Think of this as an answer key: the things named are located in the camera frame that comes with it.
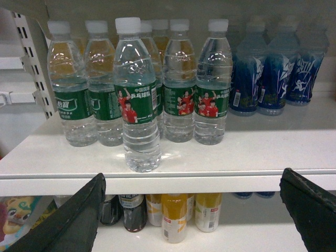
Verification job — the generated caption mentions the clear water bottle green label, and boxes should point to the clear water bottle green label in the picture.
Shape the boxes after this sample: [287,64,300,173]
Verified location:
[113,17,161,173]

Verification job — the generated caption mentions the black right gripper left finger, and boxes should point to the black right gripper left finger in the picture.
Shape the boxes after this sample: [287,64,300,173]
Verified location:
[6,173,106,251]

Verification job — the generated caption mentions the water bottle shelf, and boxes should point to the water bottle shelf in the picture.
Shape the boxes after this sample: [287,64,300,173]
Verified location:
[163,19,196,143]
[84,20,122,146]
[47,21,98,147]

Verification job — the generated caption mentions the blue sports drink bottle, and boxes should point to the blue sports drink bottle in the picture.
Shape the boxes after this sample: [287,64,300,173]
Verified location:
[229,16,267,117]

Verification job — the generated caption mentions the teal noodle packet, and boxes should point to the teal noodle packet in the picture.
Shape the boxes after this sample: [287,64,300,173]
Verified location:
[1,196,57,251]

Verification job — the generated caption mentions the white slotted shelf upright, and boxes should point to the white slotted shelf upright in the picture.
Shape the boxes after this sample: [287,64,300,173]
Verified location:
[11,12,57,118]

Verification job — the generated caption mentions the dark tea bottle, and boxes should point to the dark tea bottle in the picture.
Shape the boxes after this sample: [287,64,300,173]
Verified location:
[119,194,147,233]

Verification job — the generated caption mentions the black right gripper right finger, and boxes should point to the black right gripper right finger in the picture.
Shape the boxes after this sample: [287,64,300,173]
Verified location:
[280,168,335,251]

